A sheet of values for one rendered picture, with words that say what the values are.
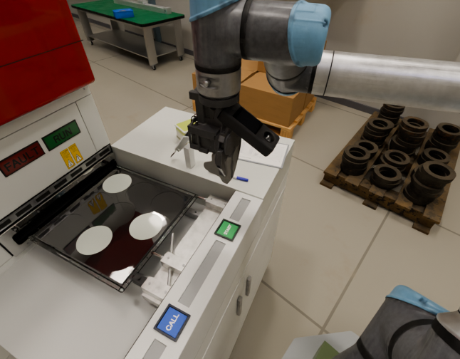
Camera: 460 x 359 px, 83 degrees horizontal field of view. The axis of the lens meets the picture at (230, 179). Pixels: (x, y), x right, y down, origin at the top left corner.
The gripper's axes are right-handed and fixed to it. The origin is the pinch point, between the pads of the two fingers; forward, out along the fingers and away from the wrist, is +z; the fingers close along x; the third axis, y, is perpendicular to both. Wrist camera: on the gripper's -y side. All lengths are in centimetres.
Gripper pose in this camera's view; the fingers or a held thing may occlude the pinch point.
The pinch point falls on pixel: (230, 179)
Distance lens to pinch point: 57.9
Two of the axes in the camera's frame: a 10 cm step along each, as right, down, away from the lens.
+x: -4.4, 6.1, -6.5
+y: -9.0, -3.0, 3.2
